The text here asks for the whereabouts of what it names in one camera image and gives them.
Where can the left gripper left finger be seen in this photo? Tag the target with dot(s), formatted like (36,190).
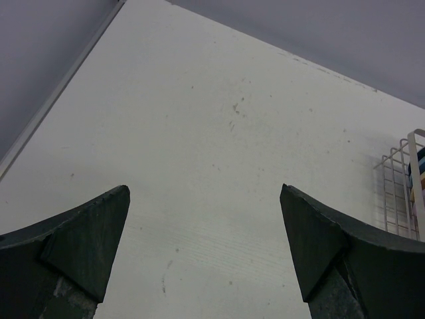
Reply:
(60,267)

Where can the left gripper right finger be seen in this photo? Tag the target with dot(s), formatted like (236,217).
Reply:
(346,268)

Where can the purple plate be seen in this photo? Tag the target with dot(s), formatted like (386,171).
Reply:
(415,217)

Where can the light blue plate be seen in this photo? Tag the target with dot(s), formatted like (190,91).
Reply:
(421,164)

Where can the wire dish rack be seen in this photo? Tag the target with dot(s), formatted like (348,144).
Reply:
(394,194)

